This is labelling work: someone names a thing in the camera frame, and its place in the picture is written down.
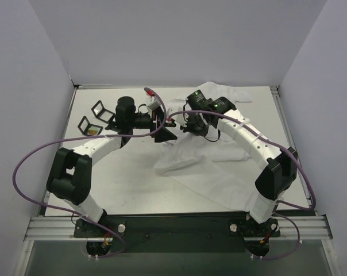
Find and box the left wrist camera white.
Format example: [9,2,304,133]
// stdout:
[145,97,161,113]

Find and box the black frame stand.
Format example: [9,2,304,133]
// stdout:
[91,100,115,125]
[78,116,103,136]

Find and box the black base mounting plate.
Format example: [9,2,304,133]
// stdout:
[74,212,280,256]

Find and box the white garment shirt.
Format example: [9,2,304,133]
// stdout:
[155,82,266,215]

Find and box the aluminium front rail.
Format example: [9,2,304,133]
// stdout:
[24,216,75,241]

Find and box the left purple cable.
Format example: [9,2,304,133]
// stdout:
[12,86,166,258]

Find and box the purple cable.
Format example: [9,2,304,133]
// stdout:
[12,86,166,258]
[167,111,317,261]

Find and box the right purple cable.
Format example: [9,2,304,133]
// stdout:
[167,111,317,261]

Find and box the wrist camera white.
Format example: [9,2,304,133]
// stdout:
[164,108,176,128]
[145,97,161,113]

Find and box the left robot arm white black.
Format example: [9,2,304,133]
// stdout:
[47,90,176,237]

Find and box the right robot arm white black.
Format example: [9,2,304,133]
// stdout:
[187,90,298,224]

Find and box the black frame stand upper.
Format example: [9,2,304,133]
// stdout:
[91,100,115,125]

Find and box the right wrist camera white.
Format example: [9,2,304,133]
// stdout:
[164,108,176,128]

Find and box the colourful painted round brooch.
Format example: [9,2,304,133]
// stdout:
[87,129,98,136]

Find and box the black frame stand lower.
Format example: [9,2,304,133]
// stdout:
[78,116,103,136]

